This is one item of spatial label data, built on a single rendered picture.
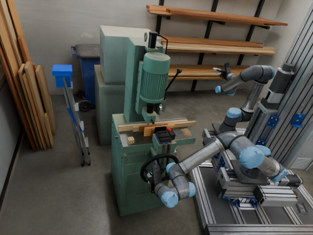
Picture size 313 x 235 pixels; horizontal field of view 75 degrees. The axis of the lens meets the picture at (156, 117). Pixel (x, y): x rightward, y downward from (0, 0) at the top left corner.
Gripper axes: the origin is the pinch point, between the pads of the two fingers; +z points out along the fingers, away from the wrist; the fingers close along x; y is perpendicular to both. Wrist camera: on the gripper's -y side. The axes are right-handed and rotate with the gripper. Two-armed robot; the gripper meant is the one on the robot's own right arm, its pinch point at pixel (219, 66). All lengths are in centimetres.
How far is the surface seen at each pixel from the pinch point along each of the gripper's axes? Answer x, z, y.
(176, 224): -80, -91, 114
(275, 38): 239, 159, 30
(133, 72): -101, -36, -21
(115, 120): -119, -24, 28
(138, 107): -101, -46, 4
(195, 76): 48, 132, 77
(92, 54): -127, 115, 12
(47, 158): -200, 19, 98
